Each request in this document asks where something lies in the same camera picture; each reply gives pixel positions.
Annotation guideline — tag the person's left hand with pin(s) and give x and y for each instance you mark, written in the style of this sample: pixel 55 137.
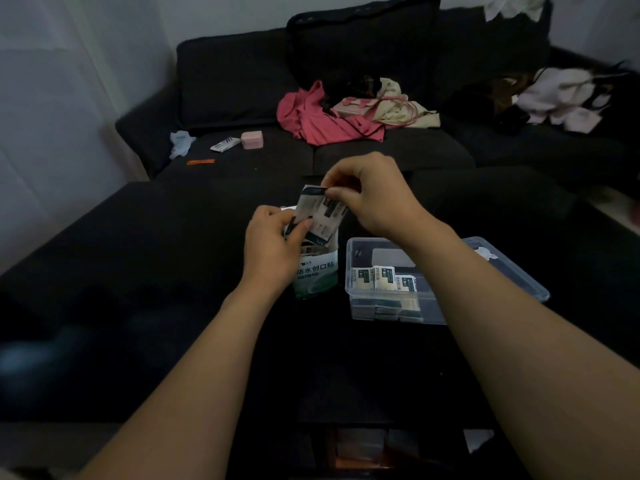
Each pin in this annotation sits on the person's left hand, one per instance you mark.
pixel 267 254

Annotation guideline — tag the person's right hand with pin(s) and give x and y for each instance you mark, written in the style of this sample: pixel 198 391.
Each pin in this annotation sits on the person's right hand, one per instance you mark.
pixel 385 199

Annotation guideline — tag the person's right thumb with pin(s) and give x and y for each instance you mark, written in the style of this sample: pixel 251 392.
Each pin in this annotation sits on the person's right thumb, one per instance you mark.
pixel 339 193

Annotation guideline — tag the person's left thumb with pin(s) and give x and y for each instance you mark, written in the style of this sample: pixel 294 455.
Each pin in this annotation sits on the person's left thumb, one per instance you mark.
pixel 301 232

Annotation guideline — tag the bandage wrapper strip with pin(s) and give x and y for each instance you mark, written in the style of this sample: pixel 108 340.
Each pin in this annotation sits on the bandage wrapper strip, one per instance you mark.
pixel 325 214

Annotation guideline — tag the green and white bandage box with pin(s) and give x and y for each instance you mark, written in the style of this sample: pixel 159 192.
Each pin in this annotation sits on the green and white bandage box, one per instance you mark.
pixel 317 274

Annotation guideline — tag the person's left forearm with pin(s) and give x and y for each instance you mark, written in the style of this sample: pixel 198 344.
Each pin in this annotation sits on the person's left forearm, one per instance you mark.
pixel 200 384

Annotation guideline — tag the person's right forearm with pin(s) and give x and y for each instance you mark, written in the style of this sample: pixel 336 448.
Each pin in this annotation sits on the person's right forearm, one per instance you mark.
pixel 525 354

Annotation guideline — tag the pink handbag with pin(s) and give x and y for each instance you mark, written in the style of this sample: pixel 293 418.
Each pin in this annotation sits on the pink handbag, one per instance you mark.
pixel 356 108

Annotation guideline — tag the stack of white bandage packets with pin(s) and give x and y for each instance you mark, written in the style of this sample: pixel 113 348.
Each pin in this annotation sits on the stack of white bandage packets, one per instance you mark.
pixel 382 289

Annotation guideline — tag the cream cloth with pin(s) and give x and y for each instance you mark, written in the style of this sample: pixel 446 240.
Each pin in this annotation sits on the cream cloth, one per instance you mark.
pixel 400 112

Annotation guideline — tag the small pink box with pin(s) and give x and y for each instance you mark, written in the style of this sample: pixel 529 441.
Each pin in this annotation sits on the small pink box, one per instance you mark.
pixel 252 139

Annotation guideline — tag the white ointment tube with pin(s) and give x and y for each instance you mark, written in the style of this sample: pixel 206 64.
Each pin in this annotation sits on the white ointment tube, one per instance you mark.
pixel 225 144

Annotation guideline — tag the orange wrapper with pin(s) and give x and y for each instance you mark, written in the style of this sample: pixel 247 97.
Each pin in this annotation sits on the orange wrapper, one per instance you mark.
pixel 200 162

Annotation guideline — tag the crumpled white plastic bag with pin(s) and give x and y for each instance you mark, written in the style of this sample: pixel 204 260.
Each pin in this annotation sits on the crumpled white plastic bag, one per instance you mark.
pixel 181 143

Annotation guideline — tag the clear plastic storage container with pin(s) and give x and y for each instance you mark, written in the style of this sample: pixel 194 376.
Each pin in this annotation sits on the clear plastic storage container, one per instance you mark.
pixel 450 294

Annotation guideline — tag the black sofa cushion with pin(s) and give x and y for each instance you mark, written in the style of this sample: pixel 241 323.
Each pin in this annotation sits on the black sofa cushion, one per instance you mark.
pixel 365 44

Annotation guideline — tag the white paper scrap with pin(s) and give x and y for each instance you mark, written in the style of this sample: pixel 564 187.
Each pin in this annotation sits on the white paper scrap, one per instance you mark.
pixel 486 253

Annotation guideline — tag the black fabric sofa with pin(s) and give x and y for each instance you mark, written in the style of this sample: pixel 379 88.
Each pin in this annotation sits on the black fabric sofa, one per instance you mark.
pixel 225 79

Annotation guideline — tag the brown garment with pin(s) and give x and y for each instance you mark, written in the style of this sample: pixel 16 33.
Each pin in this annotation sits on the brown garment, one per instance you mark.
pixel 500 94

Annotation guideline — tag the pale pink garment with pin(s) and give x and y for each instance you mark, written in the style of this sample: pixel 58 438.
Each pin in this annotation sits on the pale pink garment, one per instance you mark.
pixel 555 97

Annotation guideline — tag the white cloth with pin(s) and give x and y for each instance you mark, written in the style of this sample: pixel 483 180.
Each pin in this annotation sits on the white cloth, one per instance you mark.
pixel 515 5

